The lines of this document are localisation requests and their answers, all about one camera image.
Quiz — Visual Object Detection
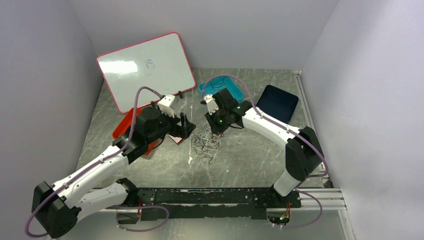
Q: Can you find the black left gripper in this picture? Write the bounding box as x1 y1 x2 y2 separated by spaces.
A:
146 106 196 144

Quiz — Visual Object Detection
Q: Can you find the black thin cable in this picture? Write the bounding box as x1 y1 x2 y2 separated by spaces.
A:
210 76 229 91

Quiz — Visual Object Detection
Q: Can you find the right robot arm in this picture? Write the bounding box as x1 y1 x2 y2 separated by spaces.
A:
202 88 324 207

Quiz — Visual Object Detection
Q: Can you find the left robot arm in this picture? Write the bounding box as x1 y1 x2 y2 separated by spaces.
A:
24 106 196 239

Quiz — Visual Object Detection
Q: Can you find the small red white card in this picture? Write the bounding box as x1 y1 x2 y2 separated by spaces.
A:
168 135 184 145

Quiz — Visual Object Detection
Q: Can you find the teal square tray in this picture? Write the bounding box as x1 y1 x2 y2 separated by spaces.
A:
198 76 244 103

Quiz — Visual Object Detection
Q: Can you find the dark blue square tray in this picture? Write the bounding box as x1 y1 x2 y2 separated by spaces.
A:
256 85 299 124

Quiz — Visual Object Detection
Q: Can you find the orange square tray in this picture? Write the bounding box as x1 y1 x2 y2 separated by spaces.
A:
112 108 158 156

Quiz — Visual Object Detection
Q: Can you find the pink framed whiteboard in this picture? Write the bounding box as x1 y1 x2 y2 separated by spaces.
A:
97 32 196 113

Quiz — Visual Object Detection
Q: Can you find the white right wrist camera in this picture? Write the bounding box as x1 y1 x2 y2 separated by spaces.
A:
201 94 220 115

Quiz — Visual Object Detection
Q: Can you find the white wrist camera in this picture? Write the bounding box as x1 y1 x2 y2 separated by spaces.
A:
157 94 176 118
201 94 220 115

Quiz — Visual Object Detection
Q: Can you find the tangled cable pile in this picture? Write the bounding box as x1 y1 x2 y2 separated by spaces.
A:
190 124 231 166

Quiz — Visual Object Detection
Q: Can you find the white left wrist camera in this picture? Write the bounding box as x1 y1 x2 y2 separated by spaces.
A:
157 94 176 118

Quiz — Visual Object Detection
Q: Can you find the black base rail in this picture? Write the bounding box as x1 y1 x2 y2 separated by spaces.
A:
116 178 302 221

